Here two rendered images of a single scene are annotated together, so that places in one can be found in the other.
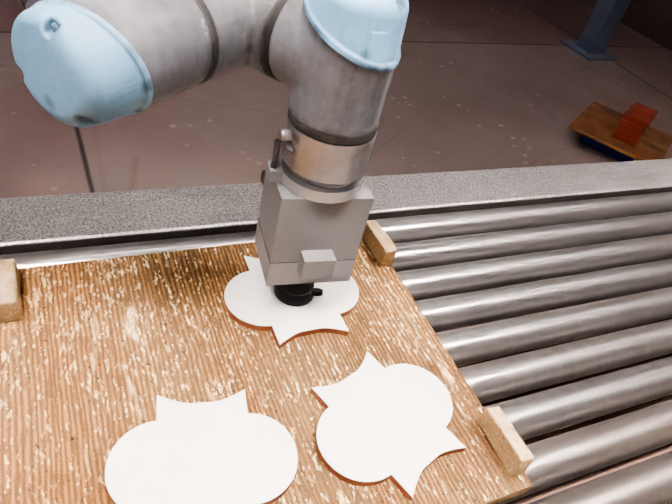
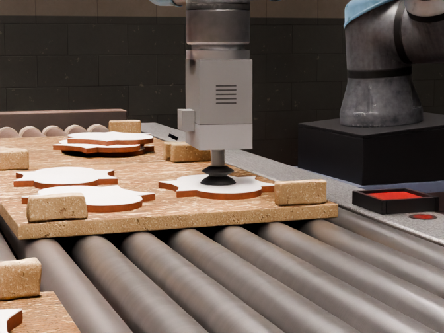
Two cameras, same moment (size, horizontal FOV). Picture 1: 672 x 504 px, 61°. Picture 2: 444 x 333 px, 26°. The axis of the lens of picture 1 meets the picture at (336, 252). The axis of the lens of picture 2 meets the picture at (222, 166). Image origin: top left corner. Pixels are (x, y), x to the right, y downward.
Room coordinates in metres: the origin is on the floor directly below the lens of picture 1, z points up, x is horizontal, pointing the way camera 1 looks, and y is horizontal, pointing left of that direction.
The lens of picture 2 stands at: (0.69, -1.08, 1.12)
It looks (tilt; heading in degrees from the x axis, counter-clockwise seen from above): 8 degrees down; 103
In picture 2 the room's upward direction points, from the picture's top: straight up
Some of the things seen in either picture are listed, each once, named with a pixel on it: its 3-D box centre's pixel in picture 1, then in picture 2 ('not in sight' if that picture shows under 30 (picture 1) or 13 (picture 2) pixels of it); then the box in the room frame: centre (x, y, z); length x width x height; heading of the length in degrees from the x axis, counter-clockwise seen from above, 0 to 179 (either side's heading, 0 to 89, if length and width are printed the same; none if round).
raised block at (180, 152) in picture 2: (8, 288); (191, 152); (0.32, 0.28, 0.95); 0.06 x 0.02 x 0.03; 33
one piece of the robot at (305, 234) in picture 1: (311, 224); (207, 97); (0.41, 0.03, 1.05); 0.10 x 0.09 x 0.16; 26
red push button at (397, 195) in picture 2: not in sight; (394, 201); (0.63, 0.08, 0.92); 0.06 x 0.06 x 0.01; 32
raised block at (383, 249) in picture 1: (378, 242); (300, 191); (0.54, -0.05, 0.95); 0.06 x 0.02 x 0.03; 33
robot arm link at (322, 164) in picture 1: (324, 145); (217, 30); (0.42, 0.03, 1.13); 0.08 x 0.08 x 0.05
